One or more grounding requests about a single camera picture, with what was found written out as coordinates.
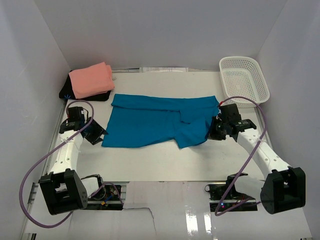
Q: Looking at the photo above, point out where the blue t shirt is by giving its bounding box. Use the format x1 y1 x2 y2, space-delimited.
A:
101 94 219 149

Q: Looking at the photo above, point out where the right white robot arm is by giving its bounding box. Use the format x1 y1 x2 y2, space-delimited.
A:
206 103 306 215

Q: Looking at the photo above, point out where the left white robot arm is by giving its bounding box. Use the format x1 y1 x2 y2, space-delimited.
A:
39 106 107 215

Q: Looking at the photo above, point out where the folded pink t shirt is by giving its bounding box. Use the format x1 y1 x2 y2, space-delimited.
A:
68 62 115 99

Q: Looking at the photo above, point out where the white plastic basket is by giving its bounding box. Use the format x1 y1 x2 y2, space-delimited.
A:
219 56 270 108

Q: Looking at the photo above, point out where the white paper label strip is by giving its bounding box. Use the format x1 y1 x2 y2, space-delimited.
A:
139 67 189 73

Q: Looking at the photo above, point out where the white cardboard front cover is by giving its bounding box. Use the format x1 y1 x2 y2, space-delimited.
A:
25 181 312 240

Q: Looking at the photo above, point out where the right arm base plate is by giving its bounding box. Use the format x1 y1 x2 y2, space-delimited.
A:
204 181 258 213

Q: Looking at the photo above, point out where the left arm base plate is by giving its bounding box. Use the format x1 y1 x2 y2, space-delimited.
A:
84 182 127 211

